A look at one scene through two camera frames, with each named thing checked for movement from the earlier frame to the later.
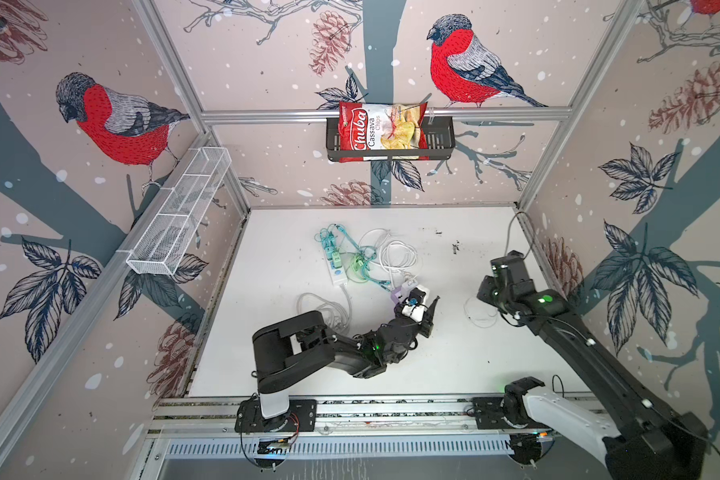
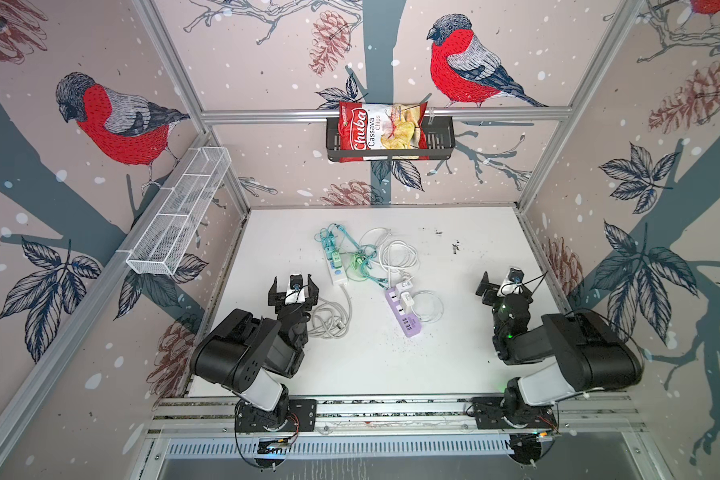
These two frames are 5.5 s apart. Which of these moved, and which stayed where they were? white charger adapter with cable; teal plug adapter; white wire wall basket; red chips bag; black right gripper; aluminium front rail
Moved: black right gripper; white charger adapter with cable
Stayed: aluminium front rail; teal plug adapter; red chips bag; white wire wall basket
